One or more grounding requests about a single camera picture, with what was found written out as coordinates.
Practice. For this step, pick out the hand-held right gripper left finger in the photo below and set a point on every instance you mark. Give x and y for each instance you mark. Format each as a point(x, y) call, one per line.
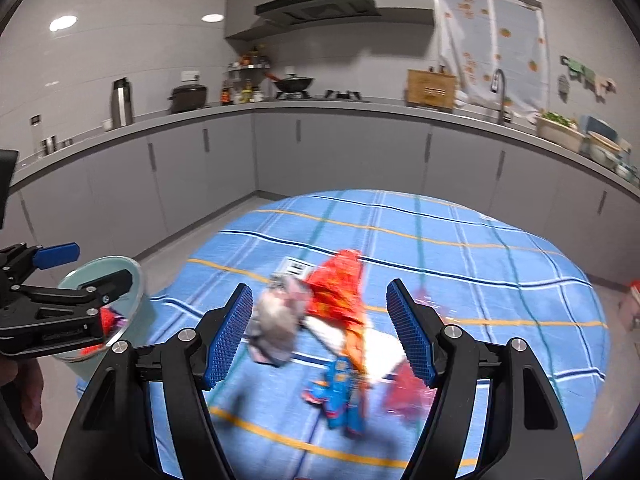
point(227, 340)

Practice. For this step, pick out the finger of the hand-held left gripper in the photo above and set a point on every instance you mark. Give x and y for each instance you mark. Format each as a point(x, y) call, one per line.
point(57, 255)
point(75, 290)

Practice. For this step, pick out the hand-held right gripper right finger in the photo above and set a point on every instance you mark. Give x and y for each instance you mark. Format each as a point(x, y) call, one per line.
point(412, 335)

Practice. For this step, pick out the grey plastic bag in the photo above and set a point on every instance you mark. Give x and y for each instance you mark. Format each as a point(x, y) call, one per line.
point(277, 325)

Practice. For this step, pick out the pink plastic bag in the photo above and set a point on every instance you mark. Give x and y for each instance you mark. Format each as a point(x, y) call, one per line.
point(405, 395)

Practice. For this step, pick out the mint green bin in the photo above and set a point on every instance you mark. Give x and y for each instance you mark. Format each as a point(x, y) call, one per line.
point(135, 320)

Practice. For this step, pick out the white sponge with black stripe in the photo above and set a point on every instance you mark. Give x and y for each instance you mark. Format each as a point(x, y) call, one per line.
point(325, 332)

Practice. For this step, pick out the red snack packet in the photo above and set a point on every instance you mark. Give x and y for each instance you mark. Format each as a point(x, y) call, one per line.
point(335, 285)

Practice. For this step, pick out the blue orange snack packet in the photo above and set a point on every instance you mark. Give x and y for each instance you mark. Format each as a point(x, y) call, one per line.
point(340, 395)

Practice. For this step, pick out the person's left hand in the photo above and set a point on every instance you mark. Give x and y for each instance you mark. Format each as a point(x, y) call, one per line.
point(27, 395)

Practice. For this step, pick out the steel thermos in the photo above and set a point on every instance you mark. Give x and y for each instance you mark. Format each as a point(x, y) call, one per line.
point(121, 105)

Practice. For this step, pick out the grey lower kitchen cabinets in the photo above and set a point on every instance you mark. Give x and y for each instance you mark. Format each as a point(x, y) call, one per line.
point(350, 150)

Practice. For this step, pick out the black rice cooker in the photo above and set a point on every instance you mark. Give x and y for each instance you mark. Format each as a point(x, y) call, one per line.
point(187, 100)

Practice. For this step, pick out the white bin with red rim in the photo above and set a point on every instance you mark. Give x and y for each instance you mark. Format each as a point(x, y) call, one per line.
point(631, 305)

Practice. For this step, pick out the wooden knife block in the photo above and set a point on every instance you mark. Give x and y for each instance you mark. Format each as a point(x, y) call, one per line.
point(430, 90)

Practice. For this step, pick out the row of condiment bottles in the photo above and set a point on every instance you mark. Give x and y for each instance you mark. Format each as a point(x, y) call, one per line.
point(245, 95)

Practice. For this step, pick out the black kitchen faucet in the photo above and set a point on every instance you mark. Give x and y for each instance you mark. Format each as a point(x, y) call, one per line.
point(501, 105)

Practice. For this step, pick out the cream basin with greens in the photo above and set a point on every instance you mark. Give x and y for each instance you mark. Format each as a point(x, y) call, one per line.
point(560, 135)

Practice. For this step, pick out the black gas stove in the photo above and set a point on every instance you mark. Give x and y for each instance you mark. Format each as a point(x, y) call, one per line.
point(345, 95)

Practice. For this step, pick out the black wok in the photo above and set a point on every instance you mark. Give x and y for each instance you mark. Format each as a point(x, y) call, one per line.
point(295, 84)

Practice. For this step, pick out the metal spice rack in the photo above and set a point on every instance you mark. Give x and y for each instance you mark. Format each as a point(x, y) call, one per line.
point(250, 62)

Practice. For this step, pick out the blue dish container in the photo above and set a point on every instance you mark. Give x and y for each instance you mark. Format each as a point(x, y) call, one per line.
point(600, 125)

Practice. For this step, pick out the grey hanging scrubber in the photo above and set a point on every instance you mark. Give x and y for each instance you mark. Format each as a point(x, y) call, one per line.
point(563, 86)

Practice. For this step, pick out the printed window curtain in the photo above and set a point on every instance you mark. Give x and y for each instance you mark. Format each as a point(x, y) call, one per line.
point(480, 40)

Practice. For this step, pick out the beige hanging gloves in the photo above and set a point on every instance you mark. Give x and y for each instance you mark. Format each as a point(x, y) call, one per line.
point(602, 87)

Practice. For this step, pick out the green hanging cloth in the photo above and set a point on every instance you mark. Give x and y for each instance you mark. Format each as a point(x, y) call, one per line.
point(580, 67)

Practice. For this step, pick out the black range hood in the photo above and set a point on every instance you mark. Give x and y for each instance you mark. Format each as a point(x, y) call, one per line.
point(320, 10)

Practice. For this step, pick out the white wall outlet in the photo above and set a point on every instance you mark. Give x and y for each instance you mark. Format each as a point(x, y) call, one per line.
point(190, 76)

